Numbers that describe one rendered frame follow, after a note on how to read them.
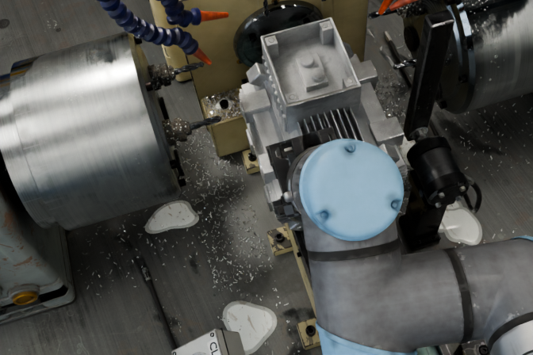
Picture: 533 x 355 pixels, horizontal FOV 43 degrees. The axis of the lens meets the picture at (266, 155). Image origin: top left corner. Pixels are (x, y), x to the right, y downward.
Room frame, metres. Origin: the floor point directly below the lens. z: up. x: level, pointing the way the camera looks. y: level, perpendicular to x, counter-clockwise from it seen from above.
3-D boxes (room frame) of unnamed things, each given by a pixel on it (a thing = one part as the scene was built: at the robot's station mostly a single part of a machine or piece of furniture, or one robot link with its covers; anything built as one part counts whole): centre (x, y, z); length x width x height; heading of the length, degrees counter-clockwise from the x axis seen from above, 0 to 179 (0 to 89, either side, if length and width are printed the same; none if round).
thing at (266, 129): (0.50, -0.08, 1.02); 0.20 x 0.19 x 0.19; 8
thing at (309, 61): (0.54, -0.07, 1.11); 0.12 x 0.11 x 0.07; 8
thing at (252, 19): (0.68, -0.05, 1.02); 0.15 x 0.02 x 0.15; 99
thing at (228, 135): (0.64, 0.06, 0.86); 0.07 x 0.06 x 0.12; 99
